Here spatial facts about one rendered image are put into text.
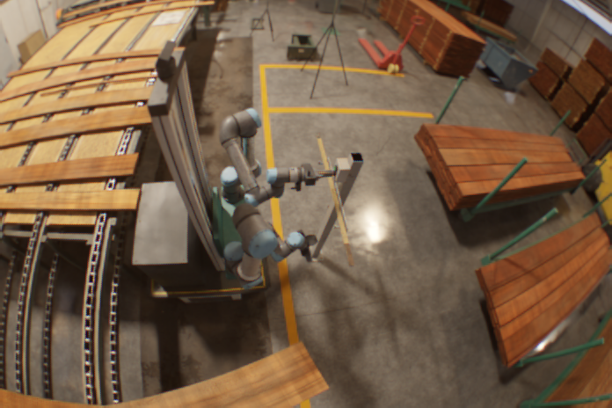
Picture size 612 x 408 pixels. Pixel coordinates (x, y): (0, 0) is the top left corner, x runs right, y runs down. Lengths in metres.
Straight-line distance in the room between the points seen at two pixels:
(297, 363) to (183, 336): 1.23
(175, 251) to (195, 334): 0.94
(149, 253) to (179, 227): 0.24
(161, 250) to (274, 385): 0.93
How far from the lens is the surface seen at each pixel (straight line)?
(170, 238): 1.59
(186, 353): 2.31
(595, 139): 9.72
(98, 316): 1.71
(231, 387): 1.33
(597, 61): 10.01
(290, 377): 1.31
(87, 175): 2.14
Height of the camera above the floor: 2.23
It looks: 52 degrees down
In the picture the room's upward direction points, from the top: 13 degrees clockwise
